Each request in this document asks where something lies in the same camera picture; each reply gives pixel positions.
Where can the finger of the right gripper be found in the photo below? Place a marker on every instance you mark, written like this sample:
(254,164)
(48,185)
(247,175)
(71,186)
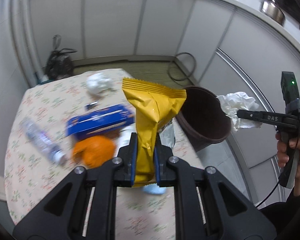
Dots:
(275,119)

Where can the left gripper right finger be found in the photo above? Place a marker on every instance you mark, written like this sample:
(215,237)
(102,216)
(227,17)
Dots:
(165,176)

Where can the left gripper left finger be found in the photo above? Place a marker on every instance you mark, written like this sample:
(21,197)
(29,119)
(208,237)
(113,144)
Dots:
(125,174)

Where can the light blue drink carton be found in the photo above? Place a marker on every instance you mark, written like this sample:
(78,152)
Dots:
(154,189)

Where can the silver foil snack wrapper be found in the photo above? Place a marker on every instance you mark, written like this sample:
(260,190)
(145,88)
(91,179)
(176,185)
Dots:
(167,135)

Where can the orange peel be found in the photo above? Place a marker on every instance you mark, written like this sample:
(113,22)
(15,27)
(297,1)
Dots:
(94,151)

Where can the white tissue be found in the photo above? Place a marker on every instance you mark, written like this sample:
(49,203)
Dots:
(232,102)
(99,85)

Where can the blue biscuit box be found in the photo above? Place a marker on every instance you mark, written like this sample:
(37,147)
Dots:
(99,122)

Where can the yellow snack wrapper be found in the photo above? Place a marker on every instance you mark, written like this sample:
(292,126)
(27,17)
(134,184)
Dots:
(155,106)

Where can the clear plastic water bottle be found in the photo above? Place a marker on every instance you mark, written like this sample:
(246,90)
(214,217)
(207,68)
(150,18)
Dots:
(42,142)

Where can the brown plastic trash bin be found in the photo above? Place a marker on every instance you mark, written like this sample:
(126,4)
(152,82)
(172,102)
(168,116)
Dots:
(202,119)

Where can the person's right hand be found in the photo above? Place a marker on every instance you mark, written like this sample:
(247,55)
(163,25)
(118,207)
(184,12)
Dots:
(283,158)

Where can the small dark blue wrapper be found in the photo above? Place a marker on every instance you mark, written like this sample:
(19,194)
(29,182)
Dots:
(91,105)

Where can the floral tablecloth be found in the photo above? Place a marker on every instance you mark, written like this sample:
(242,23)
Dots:
(29,176)

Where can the crumpled white tissue on table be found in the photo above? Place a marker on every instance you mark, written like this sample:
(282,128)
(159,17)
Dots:
(99,85)

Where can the green floor mat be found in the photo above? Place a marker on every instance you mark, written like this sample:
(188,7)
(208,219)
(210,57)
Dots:
(152,71)

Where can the steel pot on counter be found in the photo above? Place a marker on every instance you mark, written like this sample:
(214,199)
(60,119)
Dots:
(272,10)

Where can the black garbage bag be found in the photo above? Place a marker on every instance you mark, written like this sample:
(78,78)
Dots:
(59,64)

